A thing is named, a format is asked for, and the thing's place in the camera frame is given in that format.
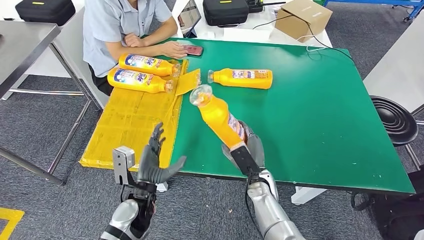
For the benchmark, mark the white table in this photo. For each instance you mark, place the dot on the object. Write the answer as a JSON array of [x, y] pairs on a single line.
[[202, 33]]

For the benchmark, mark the black bag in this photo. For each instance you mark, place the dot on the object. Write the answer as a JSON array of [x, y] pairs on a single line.
[[404, 218]]

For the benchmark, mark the blue metal frame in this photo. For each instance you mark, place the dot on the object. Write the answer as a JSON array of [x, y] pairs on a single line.
[[415, 11]]

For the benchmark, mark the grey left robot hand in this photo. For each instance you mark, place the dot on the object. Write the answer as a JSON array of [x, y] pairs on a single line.
[[149, 169]]

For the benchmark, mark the person's left hand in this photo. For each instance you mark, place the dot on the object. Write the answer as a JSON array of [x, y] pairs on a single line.
[[134, 39]]

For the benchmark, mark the pale grey bench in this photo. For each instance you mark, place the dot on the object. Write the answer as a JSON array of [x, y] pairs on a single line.
[[69, 43]]

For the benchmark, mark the smartphone with red screen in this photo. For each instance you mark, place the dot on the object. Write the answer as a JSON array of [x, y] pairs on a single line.
[[194, 50]]

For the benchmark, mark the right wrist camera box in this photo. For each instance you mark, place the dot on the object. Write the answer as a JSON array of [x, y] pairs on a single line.
[[243, 160]]

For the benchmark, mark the black carrying case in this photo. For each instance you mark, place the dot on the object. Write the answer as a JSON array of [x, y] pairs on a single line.
[[44, 11], [226, 11]]

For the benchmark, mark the black round stool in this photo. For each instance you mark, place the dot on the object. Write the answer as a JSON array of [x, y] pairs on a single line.
[[394, 119]]

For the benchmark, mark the yellow taped cardboard sheet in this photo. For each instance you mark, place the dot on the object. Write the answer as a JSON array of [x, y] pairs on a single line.
[[126, 126]]

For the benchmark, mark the tablet on stand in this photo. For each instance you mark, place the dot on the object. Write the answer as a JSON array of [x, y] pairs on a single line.
[[189, 16]]

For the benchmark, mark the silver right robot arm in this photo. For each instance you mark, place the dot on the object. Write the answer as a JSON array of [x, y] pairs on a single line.
[[268, 212]]

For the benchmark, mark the orange detergent bottle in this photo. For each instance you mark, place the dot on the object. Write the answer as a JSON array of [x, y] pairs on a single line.
[[162, 68], [222, 78], [215, 116], [155, 85]]

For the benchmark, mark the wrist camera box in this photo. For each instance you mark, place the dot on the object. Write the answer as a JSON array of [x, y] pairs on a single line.
[[243, 160], [123, 159]]

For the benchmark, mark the brown cardboard box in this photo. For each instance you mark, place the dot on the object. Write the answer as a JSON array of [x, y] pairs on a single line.
[[299, 20]]

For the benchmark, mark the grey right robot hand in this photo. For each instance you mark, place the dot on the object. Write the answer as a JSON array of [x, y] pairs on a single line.
[[255, 149]]

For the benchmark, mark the person's right forearm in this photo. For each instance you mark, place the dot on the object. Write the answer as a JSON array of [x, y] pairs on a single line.
[[132, 53]]

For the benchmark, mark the white table leg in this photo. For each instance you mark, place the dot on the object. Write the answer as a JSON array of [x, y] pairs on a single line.
[[304, 195], [162, 187]]

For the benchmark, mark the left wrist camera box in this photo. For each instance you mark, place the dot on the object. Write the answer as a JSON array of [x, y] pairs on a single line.
[[123, 159]]

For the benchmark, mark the yellow floor tape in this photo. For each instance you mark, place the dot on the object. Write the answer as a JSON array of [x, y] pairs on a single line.
[[13, 213]]

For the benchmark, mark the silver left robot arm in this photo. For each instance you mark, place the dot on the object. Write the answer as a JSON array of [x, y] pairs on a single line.
[[124, 215]]

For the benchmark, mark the pale grey table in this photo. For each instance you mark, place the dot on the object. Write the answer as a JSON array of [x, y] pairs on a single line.
[[397, 66]]

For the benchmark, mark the person's right hand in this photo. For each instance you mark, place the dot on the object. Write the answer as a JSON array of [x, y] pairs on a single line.
[[174, 49]]

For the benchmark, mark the grey metal table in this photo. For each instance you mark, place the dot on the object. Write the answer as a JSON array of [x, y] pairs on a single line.
[[20, 49]]

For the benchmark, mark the small white charger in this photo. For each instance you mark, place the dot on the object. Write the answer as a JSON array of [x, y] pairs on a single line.
[[210, 34]]

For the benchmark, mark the green table mat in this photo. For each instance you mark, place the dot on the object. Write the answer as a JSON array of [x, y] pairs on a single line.
[[314, 116]]

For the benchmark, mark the person's left forearm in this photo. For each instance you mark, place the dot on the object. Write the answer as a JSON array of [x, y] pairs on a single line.
[[164, 33]]

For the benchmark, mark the person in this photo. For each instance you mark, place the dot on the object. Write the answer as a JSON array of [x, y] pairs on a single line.
[[106, 26]]

